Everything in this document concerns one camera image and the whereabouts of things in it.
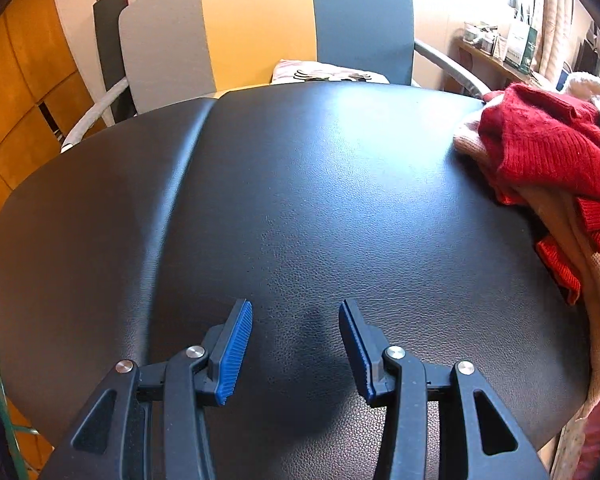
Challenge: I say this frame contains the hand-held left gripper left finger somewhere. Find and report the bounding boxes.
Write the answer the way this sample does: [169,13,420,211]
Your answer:
[40,299,254,480]

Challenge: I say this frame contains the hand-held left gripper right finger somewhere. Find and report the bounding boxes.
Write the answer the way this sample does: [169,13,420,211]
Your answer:
[338,298,551,480]

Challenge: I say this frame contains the white knit sweater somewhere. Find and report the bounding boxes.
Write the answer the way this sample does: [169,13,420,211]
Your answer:
[562,72,600,161]

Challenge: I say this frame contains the pink patterned cloth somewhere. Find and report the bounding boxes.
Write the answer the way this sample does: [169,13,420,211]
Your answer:
[555,375,600,480]

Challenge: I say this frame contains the pink printed cloth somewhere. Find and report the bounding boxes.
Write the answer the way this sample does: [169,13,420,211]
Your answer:
[271,60,391,85]

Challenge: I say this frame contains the red knit sweater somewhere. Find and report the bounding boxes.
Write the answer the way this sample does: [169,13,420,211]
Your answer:
[480,84,600,306]

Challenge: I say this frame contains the wooden shelf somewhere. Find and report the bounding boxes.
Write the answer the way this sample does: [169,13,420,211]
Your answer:
[452,40,546,96]

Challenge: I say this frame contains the grey yellow blue chair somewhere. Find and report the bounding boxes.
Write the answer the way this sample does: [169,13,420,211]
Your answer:
[60,0,491,153]

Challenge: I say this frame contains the wooden cabinet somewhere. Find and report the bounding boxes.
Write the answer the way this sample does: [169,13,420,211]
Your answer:
[0,0,106,241]

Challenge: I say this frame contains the green and white box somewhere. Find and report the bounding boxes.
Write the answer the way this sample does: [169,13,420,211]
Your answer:
[505,20,538,71]

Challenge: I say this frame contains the cream curtain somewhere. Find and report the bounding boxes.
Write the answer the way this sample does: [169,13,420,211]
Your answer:
[540,0,588,91]

